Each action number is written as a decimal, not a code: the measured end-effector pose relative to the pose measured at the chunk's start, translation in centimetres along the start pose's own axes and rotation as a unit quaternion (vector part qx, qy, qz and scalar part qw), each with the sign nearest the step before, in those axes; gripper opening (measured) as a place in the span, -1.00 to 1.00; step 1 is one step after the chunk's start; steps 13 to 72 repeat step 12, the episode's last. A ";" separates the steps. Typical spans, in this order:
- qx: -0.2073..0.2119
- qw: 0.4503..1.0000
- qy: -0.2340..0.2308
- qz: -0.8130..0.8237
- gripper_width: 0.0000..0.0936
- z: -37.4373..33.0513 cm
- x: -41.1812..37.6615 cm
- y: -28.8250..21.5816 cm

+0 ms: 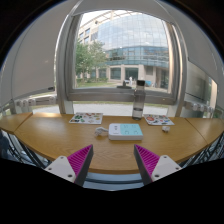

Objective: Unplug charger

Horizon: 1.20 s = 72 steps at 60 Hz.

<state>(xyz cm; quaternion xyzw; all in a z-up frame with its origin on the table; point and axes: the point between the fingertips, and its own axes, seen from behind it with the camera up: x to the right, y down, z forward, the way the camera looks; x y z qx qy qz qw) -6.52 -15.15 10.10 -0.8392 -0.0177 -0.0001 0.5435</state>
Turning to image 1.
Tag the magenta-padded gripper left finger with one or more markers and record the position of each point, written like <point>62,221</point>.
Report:
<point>61,167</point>

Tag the grey window frame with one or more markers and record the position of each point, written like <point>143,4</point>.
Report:
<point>100,95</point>

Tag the sticker sheet with food prints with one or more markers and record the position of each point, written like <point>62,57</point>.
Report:
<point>86,118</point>

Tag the glass-fronted curved building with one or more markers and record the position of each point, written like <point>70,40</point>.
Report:
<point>136,36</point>

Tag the white and teal power strip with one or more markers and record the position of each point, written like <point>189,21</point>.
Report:
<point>125,131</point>

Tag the sticker sheet with red circle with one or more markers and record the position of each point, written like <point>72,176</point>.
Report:
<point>158,120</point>

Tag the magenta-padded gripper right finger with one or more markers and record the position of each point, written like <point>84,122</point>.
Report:
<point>163,166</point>

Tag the green tree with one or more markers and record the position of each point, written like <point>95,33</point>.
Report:
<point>86,60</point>

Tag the clear water bottle black cap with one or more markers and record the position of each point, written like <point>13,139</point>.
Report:
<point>138,103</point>

